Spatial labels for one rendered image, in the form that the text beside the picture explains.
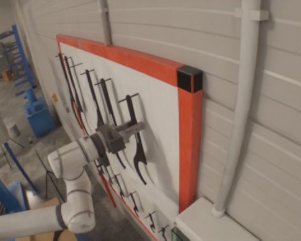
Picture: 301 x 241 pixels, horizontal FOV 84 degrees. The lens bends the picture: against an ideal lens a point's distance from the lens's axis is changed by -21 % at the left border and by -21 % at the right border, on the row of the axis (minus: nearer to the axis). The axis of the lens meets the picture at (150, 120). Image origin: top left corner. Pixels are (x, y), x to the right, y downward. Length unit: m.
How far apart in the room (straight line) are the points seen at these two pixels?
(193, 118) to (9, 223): 0.66
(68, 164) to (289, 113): 0.61
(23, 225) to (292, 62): 0.82
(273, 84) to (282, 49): 0.07
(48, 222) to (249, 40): 0.70
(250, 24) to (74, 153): 0.58
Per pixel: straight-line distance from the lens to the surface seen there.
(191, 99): 0.51
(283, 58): 0.40
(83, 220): 0.64
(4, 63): 12.91
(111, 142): 0.66
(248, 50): 0.38
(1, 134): 3.08
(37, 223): 0.71
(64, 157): 0.67
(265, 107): 0.44
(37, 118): 4.92
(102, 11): 0.84
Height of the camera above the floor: 2.58
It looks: 34 degrees down
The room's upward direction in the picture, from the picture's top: 7 degrees counter-clockwise
